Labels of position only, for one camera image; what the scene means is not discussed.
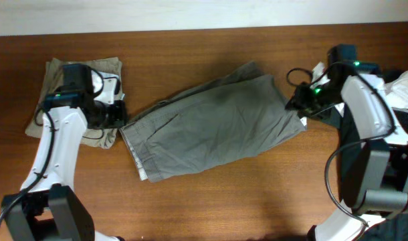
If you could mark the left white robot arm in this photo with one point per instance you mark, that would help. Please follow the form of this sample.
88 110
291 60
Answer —
46 207

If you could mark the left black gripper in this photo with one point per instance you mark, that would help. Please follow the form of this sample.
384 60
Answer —
116 116

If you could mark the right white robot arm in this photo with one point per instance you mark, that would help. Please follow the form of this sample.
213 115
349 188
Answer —
375 186

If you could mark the black garment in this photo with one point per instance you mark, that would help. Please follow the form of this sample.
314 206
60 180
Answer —
389 230

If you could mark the white shirt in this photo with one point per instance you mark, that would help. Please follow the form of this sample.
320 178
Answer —
396 92

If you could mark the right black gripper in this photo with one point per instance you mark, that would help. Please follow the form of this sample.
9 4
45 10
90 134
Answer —
301 99

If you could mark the beige shorts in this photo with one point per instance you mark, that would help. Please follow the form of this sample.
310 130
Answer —
53 78

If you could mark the grey cargo shorts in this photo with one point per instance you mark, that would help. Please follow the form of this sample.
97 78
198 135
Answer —
237 116

